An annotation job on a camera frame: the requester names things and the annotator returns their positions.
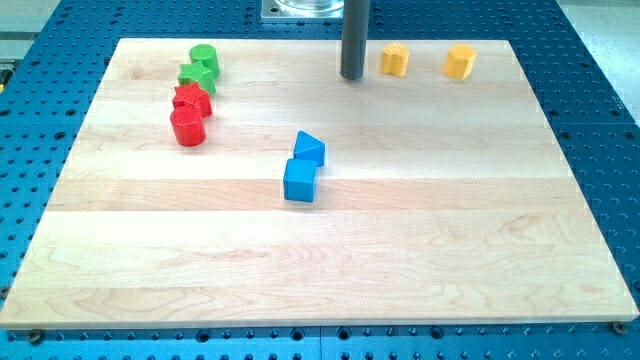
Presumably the wooden board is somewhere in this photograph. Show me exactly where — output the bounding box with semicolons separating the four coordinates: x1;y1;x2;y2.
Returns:
1;38;639;329

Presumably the blue cube block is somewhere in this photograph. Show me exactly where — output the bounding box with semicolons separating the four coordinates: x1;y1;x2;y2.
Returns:
283;158;317;202

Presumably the blue triangle block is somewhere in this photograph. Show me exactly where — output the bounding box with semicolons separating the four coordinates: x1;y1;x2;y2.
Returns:
293;130;326;167

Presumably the red hexagon block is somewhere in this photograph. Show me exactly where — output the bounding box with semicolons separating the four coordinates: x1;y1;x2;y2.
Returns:
170;106;206;147

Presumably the green star block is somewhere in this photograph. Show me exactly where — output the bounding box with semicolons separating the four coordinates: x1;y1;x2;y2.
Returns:
177;62;216;95

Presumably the red star block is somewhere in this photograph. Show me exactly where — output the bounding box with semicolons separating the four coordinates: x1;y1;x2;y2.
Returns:
172;82;213;117

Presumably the green cylinder block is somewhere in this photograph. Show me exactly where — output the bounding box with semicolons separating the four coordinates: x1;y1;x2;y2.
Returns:
189;44;220;78

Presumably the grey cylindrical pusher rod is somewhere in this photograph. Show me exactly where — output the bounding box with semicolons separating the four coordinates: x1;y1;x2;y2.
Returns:
340;0;371;81

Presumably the yellow hexagon block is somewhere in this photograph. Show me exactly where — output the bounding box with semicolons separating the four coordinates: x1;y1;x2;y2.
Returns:
443;44;477;80

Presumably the left board clamp screw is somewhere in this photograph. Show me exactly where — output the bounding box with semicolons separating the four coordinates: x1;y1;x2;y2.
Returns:
25;329;44;345

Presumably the board clamp screw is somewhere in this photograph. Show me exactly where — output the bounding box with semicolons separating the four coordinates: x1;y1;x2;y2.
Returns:
611;321;627;335
25;329;44;345

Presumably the right board clamp screw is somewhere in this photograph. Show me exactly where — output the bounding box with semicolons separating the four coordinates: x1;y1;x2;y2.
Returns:
611;321;627;335

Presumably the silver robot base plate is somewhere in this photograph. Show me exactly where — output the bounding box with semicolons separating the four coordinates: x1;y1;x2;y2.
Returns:
261;0;344;19

